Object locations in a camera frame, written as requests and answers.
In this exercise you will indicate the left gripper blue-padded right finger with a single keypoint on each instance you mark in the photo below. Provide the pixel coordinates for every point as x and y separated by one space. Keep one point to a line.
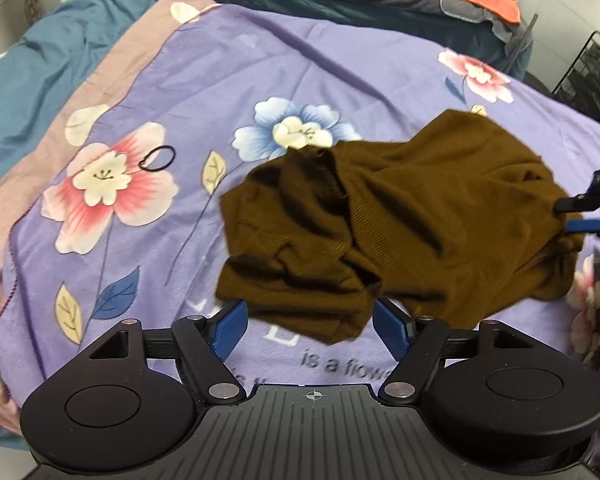
415 345

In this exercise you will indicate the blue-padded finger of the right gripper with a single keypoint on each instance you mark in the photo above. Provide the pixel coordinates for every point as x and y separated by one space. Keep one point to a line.
588 201
583 226

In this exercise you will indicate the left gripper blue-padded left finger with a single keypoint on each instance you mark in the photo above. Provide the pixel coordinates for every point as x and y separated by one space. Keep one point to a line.
202 347

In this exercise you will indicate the brown knit sweater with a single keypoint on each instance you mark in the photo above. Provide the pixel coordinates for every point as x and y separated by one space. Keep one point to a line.
457 223

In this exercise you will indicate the purple floral bed sheet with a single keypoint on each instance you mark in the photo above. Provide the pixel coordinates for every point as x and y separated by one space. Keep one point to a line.
219 152

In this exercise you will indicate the teal blue duvet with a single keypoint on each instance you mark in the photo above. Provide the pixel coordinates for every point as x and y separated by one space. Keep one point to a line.
35 75

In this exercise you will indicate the black wire rack shelf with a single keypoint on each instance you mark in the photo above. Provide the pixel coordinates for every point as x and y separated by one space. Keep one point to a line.
579 87

